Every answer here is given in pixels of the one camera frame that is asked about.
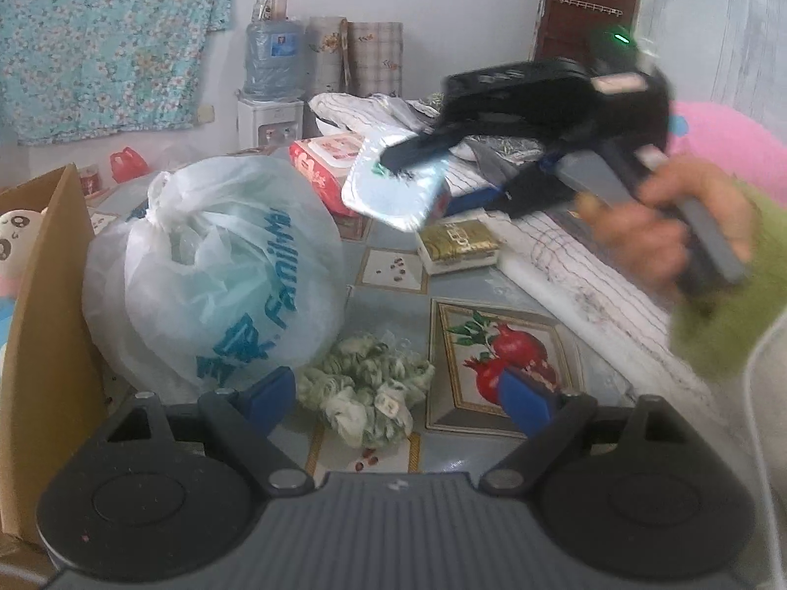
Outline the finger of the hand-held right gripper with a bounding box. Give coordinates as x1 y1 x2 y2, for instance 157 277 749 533
376 123 474 178
449 160 579 221

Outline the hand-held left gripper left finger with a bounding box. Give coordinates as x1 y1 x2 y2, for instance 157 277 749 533
101 365 314 494

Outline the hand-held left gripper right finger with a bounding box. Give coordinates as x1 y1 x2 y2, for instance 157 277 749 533
480 365 696 497

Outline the silver foil packet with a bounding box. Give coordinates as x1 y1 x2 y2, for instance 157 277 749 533
341 129 454 235

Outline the brown cardboard box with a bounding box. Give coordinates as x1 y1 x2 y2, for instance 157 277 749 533
0 163 118 549

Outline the pink plush doll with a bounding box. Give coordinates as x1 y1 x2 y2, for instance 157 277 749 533
0 207 45 297

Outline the person's right forearm green sleeve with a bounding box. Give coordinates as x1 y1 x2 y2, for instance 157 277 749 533
667 187 787 383

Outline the person's right hand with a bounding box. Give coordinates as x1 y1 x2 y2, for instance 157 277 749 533
581 156 757 303

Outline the grey bed blanket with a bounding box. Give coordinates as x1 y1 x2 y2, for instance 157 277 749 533
455 135 549 183

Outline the gold patterned box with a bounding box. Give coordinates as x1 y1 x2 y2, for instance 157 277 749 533
415 219 501 276

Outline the green floral scrunchies bundle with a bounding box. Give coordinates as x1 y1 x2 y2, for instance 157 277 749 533
297 332 437 450

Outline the red white tissue pack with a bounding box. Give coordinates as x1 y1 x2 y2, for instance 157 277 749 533
289 133 370 218

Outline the plaid rolled mat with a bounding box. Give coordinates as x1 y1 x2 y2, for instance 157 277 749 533
347 21 404 100

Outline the brown wooden door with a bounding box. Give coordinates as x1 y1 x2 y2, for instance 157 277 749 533
534 0 648 70

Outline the white striped quilt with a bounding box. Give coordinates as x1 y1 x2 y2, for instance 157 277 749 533
307 92 727 420

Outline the white plastic bag blue print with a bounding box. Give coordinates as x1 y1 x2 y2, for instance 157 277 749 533
82 156 349 402

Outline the floral rolled mat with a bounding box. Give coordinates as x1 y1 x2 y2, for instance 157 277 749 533
305 15 345 97

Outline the white water dispenser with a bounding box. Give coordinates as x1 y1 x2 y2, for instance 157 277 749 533
237 95 306 152

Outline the blue water jug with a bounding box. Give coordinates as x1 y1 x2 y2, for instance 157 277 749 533
244 18 307 101

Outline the pink quilt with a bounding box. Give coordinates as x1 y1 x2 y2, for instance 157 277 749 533
667 101 787 196

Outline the person's white garment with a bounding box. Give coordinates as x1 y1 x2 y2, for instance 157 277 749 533
741 320 787 590

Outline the red plastic bag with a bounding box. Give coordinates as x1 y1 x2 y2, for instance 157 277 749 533
111 147 151 183

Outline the teal floral wall cloth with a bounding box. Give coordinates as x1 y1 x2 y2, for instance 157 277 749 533
0 0 238 147

